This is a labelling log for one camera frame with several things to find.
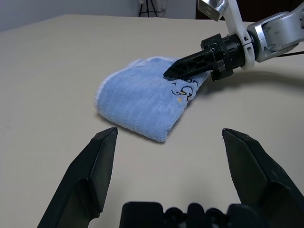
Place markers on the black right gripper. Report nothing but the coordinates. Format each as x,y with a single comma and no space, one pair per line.
230,54

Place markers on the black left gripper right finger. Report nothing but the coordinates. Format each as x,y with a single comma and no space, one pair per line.
261,180

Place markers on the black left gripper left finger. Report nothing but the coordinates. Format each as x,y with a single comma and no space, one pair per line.
90,180

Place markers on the light blue towel white trim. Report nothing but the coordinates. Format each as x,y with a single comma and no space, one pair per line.
142,104

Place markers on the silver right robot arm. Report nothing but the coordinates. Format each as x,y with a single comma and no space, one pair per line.
278,33

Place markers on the black tripod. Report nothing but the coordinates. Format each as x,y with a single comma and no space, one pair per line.
147,8

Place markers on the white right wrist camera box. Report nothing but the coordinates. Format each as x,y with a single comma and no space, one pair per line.
235,21

